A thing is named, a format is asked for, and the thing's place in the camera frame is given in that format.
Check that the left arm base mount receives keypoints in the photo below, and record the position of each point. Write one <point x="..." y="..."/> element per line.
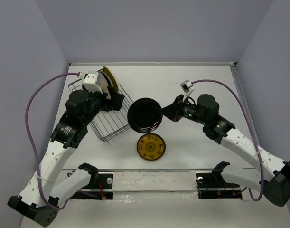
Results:
<point x="99" y="190"/>

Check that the woven bamboo pattern plate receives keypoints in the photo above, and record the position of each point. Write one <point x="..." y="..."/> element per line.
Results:
<point x="112" y="78"/>

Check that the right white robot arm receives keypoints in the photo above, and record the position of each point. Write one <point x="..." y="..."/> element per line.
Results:
<point x="272" y="174"/>

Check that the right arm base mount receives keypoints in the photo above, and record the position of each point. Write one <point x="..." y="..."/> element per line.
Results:
<point x="207" y="188"/>

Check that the yellow patterned round plate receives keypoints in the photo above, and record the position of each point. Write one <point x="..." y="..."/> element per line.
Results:
<point x="151" y="147"/>

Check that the cream plate with black brushmark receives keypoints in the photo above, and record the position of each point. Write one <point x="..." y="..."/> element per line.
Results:
<point x="104" y="83"/>

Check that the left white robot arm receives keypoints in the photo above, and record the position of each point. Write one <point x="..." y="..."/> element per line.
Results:
<point x="41" y="199"/>

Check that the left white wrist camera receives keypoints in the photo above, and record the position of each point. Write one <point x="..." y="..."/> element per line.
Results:
<point x="92" y="82"/>

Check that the black round plate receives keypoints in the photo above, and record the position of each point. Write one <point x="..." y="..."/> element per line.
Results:
<point x="144" y="115"/>

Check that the dark wire dish rack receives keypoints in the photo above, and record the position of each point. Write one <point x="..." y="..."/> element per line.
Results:
<point x="110" y="125"/>

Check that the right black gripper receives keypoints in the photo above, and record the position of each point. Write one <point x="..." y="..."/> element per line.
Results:
<point x="173" y="111"/>

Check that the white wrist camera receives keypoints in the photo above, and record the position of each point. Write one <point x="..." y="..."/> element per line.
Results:
<point x="92" y="82"/>
<point x="188" y="88"/>

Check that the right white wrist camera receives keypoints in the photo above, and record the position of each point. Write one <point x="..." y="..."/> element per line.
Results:
<point x="188" y="88"/>

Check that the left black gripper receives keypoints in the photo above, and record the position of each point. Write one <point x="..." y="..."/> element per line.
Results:
<point x="115" y="104"/>

